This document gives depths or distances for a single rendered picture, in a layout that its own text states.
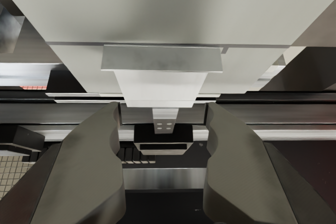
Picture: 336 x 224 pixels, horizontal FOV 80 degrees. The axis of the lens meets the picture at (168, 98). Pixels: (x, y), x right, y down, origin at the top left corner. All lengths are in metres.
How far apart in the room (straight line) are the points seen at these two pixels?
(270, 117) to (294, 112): 0.06
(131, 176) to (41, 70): 0.16
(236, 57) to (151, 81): 0.08
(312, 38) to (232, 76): 0.24
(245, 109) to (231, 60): 0.35
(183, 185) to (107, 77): 0.13
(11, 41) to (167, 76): 0.23
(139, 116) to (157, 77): 0.29
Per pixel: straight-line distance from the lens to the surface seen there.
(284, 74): 0.79
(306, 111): 0.60
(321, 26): 0.41
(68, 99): 0.28
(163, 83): 0.20
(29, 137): 0.54
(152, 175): 0.23
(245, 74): 0.21
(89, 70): 0.20
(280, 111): 0.56
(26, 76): 0.32
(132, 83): 0.21
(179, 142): 0.41
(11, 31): 0.35
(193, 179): 0.23
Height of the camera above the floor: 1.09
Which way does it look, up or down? 23 degrees down
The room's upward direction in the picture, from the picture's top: 179 degrees clockwise
